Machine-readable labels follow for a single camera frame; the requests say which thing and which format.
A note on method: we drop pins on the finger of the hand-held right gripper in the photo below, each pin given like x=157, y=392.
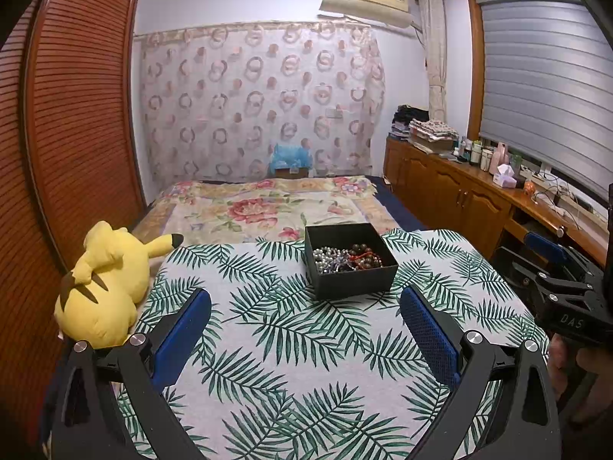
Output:
x=546, y=247
x=519, y=268

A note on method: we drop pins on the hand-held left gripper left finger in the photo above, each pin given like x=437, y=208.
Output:
x=184, y=330

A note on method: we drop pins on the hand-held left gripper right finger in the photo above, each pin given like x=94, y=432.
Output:
x=431, y=335

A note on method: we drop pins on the black jewelry box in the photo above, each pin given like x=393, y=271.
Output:
x=354, y=285

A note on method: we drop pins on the person's right hand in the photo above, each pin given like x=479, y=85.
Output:
x=558, y=369

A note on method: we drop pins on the small orange figurine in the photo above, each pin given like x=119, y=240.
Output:
x=529, y=188

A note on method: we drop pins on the pink tissue box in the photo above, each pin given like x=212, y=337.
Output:
x=505, y=177

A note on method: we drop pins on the yellow plush toy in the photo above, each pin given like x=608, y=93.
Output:
x=110, y=278

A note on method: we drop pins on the wooden cabinet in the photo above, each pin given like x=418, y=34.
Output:
x=445, y=191

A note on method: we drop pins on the row of cosmetic bottles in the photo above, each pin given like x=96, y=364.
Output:
x=483, y=155

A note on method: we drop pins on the leaf print cloth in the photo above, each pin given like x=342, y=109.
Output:
x=297, y=345

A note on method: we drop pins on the dark blue bed sheet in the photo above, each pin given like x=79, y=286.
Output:
x=397, y=206

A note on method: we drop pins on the floral blanket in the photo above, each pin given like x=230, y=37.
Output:
x=249, y=211

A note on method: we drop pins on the folded floral cloth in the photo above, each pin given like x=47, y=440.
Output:
x=433, y=130

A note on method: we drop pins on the grey window blind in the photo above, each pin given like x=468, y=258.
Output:
x=541, y=81

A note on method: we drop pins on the stack of dark clothes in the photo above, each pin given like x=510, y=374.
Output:
x=407, y=117

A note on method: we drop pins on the small cardboard box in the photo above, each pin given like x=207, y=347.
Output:
x=292, y=171

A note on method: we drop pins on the blue plush toy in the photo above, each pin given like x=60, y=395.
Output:
x=289, y=153

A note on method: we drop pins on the beige tied side curtain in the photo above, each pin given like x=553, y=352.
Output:
x=435, y=52

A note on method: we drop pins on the brown slatted wardrobe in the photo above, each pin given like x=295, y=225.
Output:
x=81, y=129

